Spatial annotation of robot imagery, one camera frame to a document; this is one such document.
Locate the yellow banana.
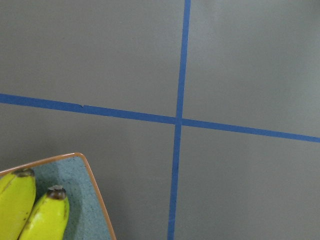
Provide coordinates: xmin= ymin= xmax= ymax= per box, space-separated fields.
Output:
xmin=0 ymin=168 xmax=36 ymax=240
xmin=19 ymin=185 xmax=70 ymax=240

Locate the grey square plate orange rim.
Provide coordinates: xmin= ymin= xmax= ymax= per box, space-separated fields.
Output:
xmin=0 ymin=152 xmax=116 ymax=240

